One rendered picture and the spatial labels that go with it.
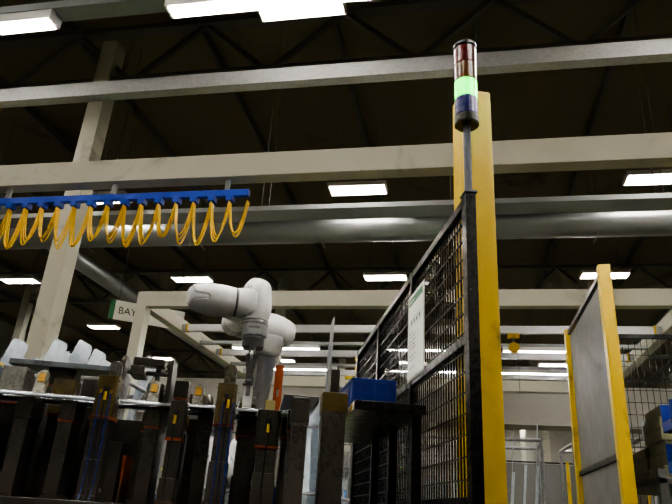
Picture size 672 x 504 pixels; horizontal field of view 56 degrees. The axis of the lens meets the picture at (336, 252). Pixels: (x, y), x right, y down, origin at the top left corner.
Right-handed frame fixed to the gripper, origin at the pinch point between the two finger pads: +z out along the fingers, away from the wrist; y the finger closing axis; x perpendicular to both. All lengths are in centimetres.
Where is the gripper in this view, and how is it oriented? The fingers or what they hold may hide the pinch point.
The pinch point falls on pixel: (247, 397)
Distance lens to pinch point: 216.8
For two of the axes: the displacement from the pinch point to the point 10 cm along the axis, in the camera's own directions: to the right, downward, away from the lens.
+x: 9.9, 0.9, 1.0
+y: 1.3, -3.8, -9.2
